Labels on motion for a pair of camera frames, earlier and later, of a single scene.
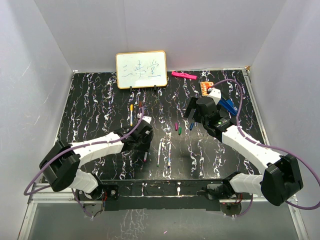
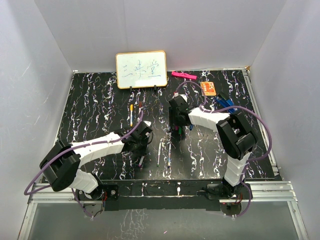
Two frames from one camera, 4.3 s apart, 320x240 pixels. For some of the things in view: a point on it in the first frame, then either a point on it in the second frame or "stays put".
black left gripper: (145, 147) stays put
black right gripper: (192, 105) to (173, 122)
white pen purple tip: (145, 156) to (141, 161)
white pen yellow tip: (131, 118) stays put
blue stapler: (229, 105) stays put
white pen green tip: (159, 150) stays put
